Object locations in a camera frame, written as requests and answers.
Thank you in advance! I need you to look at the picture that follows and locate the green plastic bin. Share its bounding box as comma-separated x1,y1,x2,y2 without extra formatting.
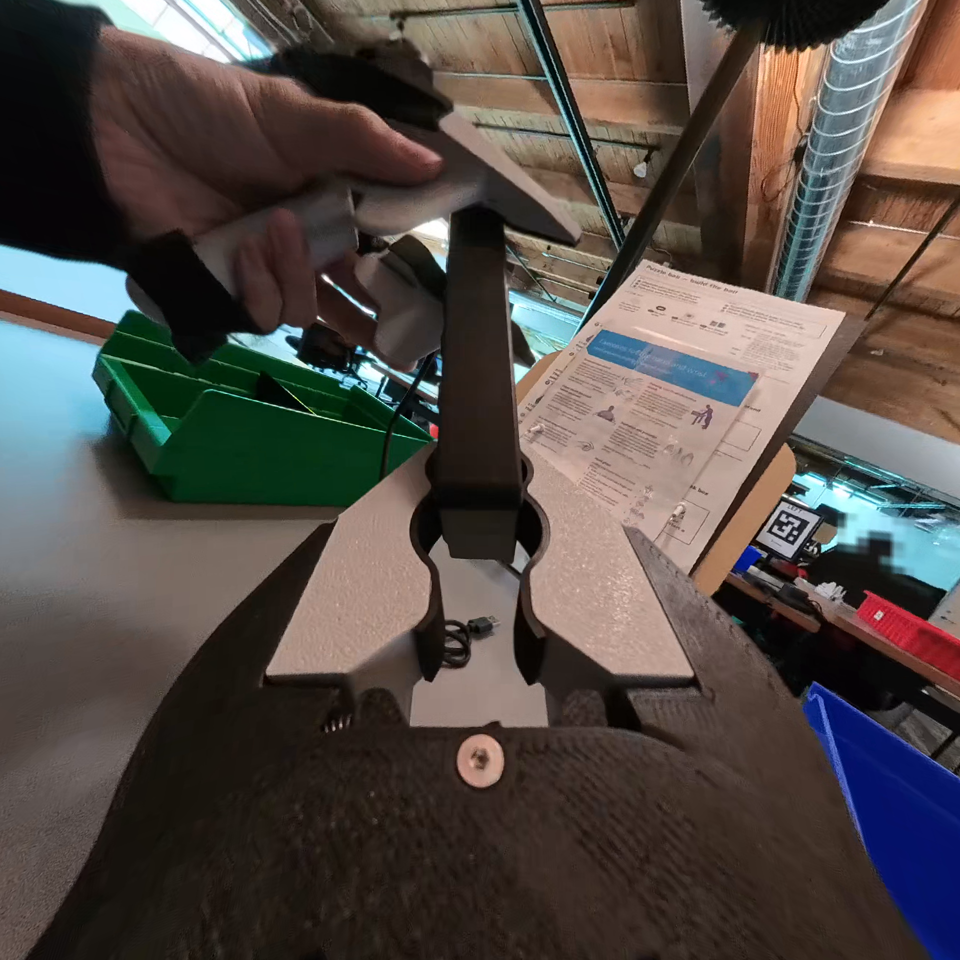
93,310,438,506

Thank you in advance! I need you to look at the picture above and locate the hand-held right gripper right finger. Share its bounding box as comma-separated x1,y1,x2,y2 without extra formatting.
513,450,696,687

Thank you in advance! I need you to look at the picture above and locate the silver ventilation duct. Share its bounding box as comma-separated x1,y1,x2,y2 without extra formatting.
772,0,933,303

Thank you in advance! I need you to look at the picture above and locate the black power bank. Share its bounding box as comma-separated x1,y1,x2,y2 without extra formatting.
433,205,527,564

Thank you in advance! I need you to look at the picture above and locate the black pole with pleated disc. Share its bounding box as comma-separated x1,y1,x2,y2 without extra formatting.
576,0,894,335

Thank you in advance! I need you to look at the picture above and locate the wooden document stand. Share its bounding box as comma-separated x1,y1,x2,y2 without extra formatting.
516,315,864,599

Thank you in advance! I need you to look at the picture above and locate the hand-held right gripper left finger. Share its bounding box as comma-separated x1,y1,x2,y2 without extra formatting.
264,446,447,702

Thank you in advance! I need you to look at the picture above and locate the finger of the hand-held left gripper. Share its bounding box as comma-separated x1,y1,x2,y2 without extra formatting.
399,110,585,246

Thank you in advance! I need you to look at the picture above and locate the person's left hand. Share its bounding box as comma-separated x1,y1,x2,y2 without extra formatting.
88,28,445,354

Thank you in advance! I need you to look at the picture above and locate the blue plastic bin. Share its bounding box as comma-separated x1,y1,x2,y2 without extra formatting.
801,681,960,960

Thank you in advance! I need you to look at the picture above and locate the white instruction sheet with boxes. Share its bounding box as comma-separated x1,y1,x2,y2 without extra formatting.
581,258,849,575

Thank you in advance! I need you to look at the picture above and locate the red plastic basket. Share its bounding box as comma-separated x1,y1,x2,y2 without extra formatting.
855,590,960,678

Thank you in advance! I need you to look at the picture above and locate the long wooden work table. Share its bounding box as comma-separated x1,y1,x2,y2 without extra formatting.
726,571,960,715

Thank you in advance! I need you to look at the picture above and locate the black white tag sign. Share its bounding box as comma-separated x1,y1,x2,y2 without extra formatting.
753,498,823,561

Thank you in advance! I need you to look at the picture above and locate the black usb cable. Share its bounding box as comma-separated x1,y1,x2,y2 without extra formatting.
381,351,526,670

